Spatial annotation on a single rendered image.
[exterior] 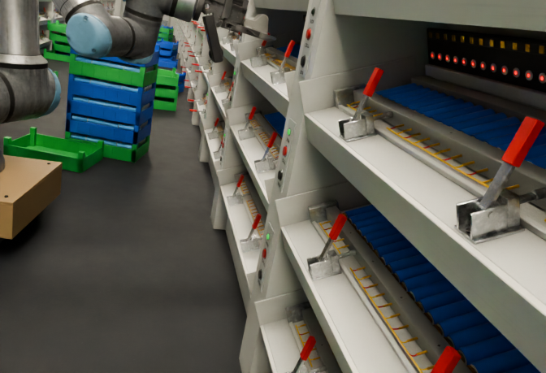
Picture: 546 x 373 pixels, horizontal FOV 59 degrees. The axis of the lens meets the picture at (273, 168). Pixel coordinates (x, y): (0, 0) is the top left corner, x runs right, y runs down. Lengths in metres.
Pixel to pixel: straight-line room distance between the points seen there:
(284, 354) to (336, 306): 0.24
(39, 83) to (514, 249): 1.33
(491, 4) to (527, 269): 0.19
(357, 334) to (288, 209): 0.29
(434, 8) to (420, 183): 0.16
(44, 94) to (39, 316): 0.65
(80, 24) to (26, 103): 0.43
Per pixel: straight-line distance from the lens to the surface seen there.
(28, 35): 1.50
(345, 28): 0.76
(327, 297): 0.63
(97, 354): 1.05
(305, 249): 0.74
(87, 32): 1.12
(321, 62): 0.75
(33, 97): 1.50
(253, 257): 1.10
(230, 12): 1.24
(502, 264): 0.36
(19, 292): 1.23
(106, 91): 2.07
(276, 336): 0.87
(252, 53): 1.43
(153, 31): 1.23
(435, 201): 0.44
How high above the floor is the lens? 0.67
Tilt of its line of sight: 17 degrees down
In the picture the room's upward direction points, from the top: 11 degrees clockwise
